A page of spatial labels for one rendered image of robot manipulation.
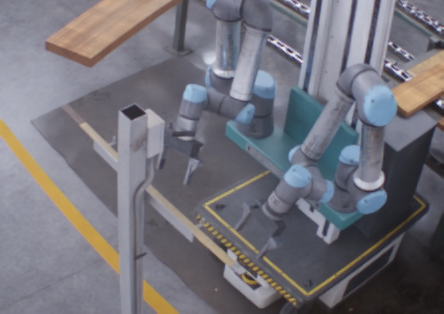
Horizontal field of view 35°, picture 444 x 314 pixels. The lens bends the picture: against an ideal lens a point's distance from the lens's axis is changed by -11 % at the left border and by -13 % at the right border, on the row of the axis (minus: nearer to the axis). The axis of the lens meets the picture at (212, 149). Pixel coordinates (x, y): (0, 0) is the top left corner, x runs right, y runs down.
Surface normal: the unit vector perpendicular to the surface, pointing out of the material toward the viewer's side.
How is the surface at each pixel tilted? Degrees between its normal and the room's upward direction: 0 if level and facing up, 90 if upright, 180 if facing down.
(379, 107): 83
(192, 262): 0
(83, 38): 0
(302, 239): 0
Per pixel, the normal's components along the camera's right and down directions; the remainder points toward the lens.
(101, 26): 0.09, -0.76
